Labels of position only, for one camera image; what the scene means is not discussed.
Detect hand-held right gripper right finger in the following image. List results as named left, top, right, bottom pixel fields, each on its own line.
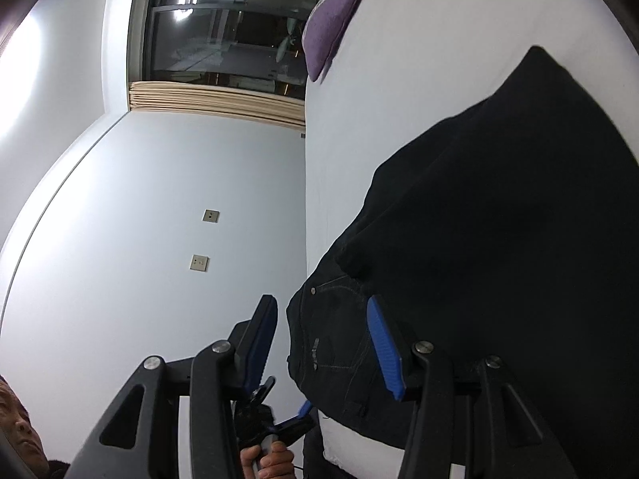
left=366, top=295, right=580, bottom=479

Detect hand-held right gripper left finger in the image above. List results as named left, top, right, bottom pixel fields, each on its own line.
left=65, top=294, right=280, bottom=479

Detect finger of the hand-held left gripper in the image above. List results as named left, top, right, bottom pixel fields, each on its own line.
left=274, top=400, right=316, bottom=441
left=248, top=376, right=277, bottom=408

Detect black pants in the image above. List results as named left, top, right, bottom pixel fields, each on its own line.
left=286, top=46, right=639, bottom=479

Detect person's left hand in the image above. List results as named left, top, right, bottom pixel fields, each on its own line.
left=240, top=441, right=296, bottom=479

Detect person's face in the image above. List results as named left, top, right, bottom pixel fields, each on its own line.
left=0, top=378, right=51, bottom=479

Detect beige pleated curtain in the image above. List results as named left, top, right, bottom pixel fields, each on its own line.
left=129, top=81, right=306, bottom=128

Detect bed with white sheet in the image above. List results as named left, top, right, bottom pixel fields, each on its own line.
left=304, top=0, right=639, bottom=479

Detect purple cushion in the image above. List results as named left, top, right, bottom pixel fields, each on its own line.
left=302, top=0, right=361, bottom=82

